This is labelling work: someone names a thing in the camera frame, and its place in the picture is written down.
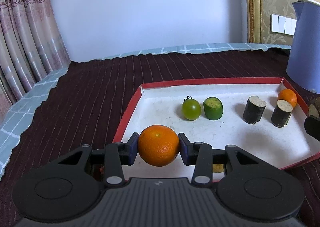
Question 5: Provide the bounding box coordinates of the small orange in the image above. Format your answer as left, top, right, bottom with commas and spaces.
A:
277, 89, 297, 108

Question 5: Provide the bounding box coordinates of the green cucumber piece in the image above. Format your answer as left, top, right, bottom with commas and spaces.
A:
203, 97, 223, 120

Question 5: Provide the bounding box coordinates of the pink patterned curtain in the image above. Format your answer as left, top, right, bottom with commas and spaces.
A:
0, 0, 71, 119

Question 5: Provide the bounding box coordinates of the light blue checked sheet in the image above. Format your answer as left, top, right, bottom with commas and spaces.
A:
1, 43, 291, 178

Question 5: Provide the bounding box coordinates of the blue electric kettle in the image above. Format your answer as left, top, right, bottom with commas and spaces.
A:
286, 0, 320, 94

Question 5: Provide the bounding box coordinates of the green tomato with stem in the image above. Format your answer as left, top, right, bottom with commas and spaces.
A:
182, 96, 201, 121

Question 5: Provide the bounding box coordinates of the dark striped table cloth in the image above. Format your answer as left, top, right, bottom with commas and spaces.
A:
0, 47, 320, 227

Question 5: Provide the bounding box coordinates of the gold picture frame moulding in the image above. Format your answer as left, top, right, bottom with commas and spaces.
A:
246, 0, 263, 43

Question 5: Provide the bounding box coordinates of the brown kiwi fruit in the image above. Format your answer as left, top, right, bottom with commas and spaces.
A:
213, 164, 224, 173

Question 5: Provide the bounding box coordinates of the red tray white inside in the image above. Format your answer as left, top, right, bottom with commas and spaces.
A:
114, 77, 319, 169

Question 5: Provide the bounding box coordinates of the large orange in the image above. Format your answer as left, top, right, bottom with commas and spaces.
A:
138, 125, 180, 167

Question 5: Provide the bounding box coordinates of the white wall switch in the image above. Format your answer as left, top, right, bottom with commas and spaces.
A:
271, 14, 297, 36

